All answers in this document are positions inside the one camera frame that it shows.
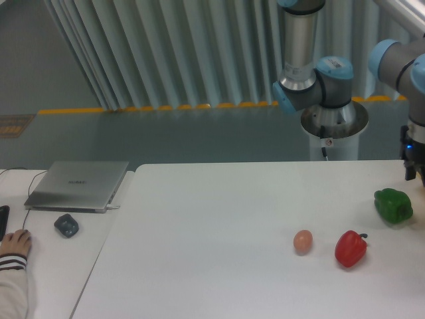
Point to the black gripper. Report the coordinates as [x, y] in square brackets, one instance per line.
[412, 149]

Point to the red bell pepper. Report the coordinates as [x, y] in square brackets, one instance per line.
[350, 248]

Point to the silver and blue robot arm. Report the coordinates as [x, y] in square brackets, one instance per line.
[321, 89]

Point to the white striped sleeve forearm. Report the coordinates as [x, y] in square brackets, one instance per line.
[14, 286]

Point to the green bell pepper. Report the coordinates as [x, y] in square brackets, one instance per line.
[392, 205]

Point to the person's hand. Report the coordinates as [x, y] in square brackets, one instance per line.
[16, 244]

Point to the yellow tray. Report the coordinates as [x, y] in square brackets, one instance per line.
[420, 170]

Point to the brown egg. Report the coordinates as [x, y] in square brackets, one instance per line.
[302, 242]

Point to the corrugated white curtain panel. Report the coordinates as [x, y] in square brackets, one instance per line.
[156, 54]

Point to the silver closed laptop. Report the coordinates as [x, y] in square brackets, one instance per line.
[78, 186]

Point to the black power adapter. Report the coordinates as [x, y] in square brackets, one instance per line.
[67, 226]

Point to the black keyboard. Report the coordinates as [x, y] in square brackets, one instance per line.
[4, 216]

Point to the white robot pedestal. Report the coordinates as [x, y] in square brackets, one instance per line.
[334, 134]

